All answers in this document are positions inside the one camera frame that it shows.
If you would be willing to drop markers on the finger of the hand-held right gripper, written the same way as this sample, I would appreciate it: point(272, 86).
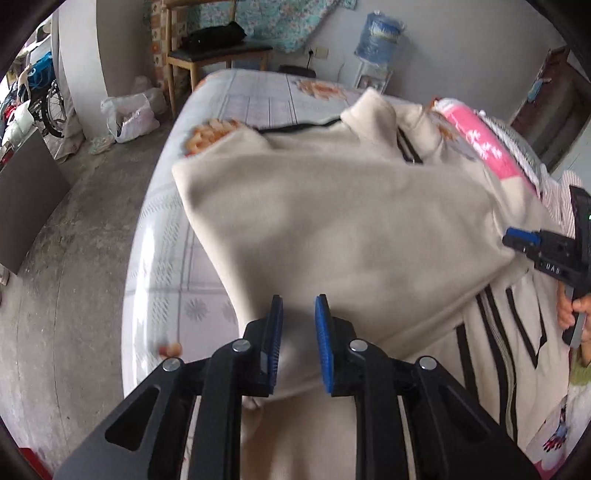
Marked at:
point(527, 254)
point(521, 236)

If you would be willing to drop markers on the wooden chair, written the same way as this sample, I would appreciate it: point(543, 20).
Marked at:
point(217, 57)

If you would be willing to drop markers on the black rice cooker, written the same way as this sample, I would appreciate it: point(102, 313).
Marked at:
point(298, 71)

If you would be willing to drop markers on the blue bag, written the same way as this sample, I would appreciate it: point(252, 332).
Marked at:
point(40, 71)

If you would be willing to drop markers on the person's right hand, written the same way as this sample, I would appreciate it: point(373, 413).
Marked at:
point(569, 314)

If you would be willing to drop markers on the pink floral blanket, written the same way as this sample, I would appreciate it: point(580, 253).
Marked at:
point(480, 134)

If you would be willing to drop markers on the cream zip jacket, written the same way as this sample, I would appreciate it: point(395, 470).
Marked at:
point(346, 221)

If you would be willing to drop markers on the dark grey cabinet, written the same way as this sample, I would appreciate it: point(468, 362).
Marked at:
point(32, 194)

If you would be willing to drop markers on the patterned cardboard box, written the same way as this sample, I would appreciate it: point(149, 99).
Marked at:
point(159, 46)

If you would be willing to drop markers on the blue water bottle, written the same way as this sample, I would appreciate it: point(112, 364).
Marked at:
point(379, 37)

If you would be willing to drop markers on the white plastic bag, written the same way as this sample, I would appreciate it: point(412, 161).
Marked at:
point(150, 90)
point(131, 117)

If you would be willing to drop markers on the teal floral wall cloth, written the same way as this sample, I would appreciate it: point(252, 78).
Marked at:
point(277, 23)

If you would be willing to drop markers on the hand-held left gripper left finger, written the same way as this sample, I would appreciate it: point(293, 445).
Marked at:
point(275, 339)

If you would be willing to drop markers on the blue hanging item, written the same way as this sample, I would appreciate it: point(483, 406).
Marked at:
point(537, 88)

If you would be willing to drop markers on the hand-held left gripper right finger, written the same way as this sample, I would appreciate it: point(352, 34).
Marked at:
point(323, 344)

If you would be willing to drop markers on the beige checked cloth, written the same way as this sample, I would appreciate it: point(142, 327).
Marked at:
point(558, 196)

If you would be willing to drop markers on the bicycle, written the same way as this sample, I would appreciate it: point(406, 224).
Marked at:
point(51, 110)

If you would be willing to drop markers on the white wall outlet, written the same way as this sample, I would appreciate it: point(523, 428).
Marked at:
point(318, 52)

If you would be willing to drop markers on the black bag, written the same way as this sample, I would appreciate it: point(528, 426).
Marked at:
point(214, 36)

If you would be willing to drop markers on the brown wooden door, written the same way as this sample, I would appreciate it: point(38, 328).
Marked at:
point(551, 110)

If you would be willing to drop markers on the grey lace-trimmed pillow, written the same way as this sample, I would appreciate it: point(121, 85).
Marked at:
point(524, 147)

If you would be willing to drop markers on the white floral quilt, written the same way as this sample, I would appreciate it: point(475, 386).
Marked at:
point(561, 429)

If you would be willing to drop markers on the red plastic object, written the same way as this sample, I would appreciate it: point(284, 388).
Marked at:
point(34, 464)

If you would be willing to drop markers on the white crumpled cloth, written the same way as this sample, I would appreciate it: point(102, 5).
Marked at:
point(99, 146)

